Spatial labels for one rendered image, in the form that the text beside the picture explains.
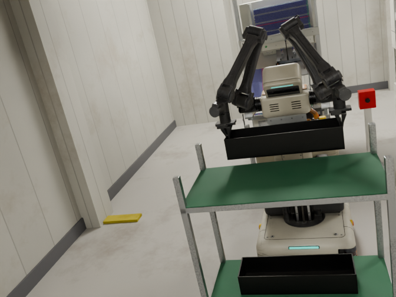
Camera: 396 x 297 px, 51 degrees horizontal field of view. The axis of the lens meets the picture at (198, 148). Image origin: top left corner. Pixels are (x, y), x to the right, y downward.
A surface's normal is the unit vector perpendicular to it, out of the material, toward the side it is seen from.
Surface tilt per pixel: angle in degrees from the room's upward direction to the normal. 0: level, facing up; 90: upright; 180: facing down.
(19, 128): 90
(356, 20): 90
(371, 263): 0
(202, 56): 90
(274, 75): 42
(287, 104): 98
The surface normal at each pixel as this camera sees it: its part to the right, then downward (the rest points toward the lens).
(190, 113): -0.23, 0.36
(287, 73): -0.32, -0.44
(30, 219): 0.95, -0.11
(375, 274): -0.20, -0.93
